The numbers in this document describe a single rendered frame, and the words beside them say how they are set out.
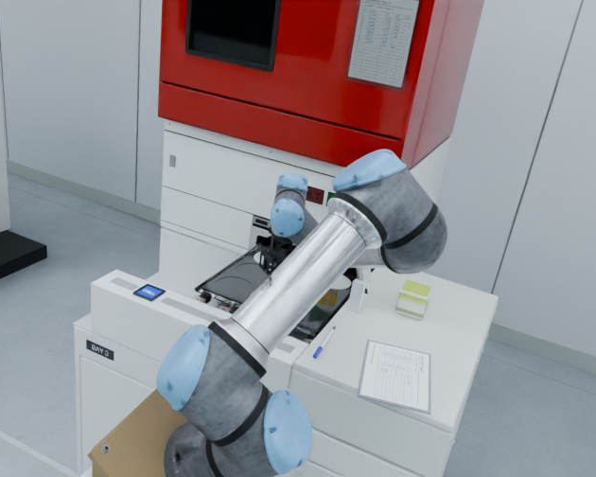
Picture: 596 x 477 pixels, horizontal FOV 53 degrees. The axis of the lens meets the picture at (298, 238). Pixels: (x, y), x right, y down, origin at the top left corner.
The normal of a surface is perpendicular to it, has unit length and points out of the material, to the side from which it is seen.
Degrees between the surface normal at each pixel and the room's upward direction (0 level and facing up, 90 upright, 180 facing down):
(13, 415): 0
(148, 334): 90
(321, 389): 90
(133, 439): 44
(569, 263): 90
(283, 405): 52
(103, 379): 90
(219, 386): 66
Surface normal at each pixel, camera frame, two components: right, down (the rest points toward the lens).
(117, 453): 0.73, -0.46
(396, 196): 0.38, 0.03
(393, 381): 0.14, -0.90
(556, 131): -0.43, 0.33
